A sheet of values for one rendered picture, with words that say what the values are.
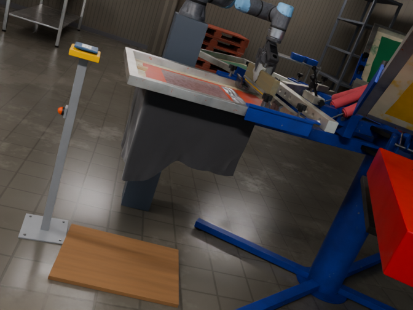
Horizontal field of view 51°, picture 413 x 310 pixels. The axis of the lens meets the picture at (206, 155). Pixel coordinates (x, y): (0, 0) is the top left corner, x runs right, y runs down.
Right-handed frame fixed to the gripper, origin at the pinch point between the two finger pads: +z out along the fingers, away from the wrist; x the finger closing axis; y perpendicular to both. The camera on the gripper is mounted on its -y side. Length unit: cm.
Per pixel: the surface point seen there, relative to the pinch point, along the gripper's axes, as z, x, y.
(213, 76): 8.5, 14.7, 25.1
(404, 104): -16, -27, -63
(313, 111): 2.7, -20.9, -19.6
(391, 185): -5, 10, -117
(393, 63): -28, -9, -73
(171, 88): 8, 44, -29
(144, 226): 106, 23, 31
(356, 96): -6, -53, 4
